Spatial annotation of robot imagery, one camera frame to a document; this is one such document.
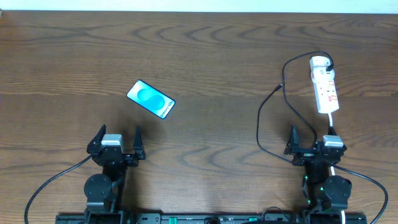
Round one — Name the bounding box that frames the white USB charger plug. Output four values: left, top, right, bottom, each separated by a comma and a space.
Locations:
310, 56, 331, 70

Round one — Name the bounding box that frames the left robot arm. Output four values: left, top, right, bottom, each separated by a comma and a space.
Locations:
84, 125, 146, 223

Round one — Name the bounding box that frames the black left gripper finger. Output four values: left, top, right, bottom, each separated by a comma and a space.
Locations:
86, 124, 106, 154
133, 127, 146, 160

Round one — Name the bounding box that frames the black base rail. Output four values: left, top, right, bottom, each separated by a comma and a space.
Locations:
55, 212, 368, 224

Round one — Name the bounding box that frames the white power strip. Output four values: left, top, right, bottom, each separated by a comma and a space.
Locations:
311, 67, 339, 114

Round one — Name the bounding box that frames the black charging cable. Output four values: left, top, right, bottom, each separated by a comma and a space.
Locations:
256, 50, 335, 164

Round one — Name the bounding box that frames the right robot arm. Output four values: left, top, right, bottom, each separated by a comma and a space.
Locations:
284, 125, 352, 223

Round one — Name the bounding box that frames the blue Galaxy smartphone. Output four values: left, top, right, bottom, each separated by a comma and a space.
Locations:
126, 80, 175, 119

